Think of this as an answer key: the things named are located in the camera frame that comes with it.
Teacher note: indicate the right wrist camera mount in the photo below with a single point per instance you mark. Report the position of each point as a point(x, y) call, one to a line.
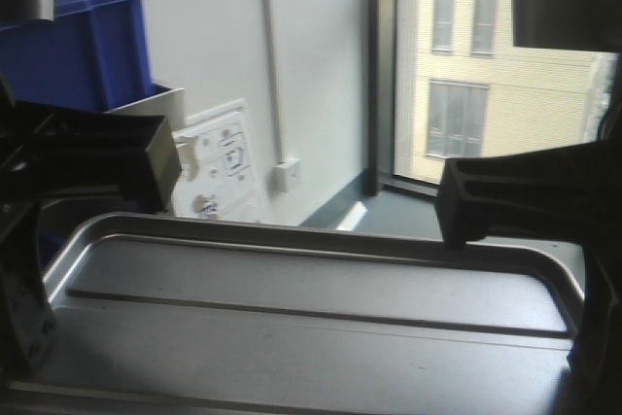
point(574, 25)

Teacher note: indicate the white foam packaging panel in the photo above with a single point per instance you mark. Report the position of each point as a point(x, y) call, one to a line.
point(219, 180)

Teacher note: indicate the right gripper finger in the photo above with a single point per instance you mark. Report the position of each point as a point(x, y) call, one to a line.
point(596, 350)

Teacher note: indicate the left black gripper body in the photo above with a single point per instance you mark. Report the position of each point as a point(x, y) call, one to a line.
point(51, 152)

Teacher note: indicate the stacked blue bins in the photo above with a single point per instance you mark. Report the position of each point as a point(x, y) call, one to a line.
point(92, 56)

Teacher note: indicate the white wall conduit box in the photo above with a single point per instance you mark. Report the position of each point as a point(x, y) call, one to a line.
point(286, 175)

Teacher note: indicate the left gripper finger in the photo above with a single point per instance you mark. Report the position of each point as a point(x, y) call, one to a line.
point(28, 325)

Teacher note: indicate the silver metal tray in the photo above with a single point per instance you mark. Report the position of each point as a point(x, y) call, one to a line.
point(162, 315)

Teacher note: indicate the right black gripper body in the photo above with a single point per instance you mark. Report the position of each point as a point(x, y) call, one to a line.
point(571, 193)

